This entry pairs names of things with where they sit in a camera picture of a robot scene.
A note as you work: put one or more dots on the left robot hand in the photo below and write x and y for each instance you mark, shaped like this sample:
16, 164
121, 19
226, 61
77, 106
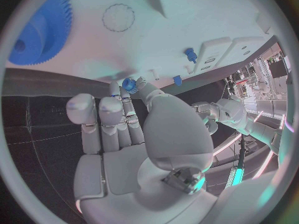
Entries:
206, 112

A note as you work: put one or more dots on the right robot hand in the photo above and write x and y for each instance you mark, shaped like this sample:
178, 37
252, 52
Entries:
168, 134

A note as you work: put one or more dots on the small blue gear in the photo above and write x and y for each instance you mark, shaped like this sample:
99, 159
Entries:
128, 85

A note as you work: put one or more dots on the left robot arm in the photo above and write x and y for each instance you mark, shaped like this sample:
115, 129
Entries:
236, 115

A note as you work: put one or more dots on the white task board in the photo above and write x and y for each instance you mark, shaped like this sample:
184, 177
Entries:
151, 41

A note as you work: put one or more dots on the blue plug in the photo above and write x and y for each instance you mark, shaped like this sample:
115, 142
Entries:
177, 80

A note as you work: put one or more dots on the black lamp stand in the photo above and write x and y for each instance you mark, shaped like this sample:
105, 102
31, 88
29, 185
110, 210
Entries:
242, 153

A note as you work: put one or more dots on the blue peg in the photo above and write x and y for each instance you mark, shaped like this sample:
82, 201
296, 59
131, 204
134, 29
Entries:
190, 53

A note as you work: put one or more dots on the glowing light bar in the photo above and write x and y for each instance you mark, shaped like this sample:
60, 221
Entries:
236, 175

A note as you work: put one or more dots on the large blue gear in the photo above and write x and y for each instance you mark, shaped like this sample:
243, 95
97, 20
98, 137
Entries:
42, 37

